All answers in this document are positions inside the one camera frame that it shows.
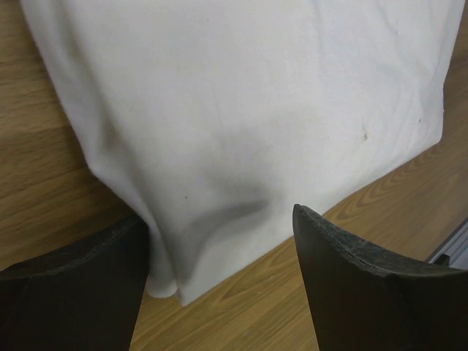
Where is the white t shirt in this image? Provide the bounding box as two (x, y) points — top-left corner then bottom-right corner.
(21, 1), (464, 304)

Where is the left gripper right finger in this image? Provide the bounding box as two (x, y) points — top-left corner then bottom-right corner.
(292, 205), (467, 350)

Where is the left table edge rail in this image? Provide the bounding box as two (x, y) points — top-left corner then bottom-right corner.
(427, 219), (468, 271)

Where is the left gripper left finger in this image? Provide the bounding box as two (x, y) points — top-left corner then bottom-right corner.
(1, 216), (149, 350)

